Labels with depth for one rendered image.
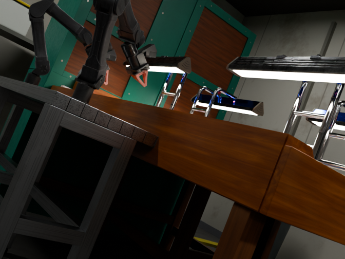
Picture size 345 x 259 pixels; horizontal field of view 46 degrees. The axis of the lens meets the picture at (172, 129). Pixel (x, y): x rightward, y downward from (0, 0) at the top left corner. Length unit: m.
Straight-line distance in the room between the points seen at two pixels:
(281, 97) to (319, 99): 0.50
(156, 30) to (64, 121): 1.74
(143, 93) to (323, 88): 2.42
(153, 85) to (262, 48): 2.88
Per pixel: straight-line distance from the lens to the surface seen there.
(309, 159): 0.95
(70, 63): 2.55
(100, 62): 1.45
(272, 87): 5.04
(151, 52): 1.74
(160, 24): 2.81
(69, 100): 1.13
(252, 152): 0.97
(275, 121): 4.80
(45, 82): 2.50
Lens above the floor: 0.61
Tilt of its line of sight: 4 degrees up
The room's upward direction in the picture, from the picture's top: 22 degrees clockwise
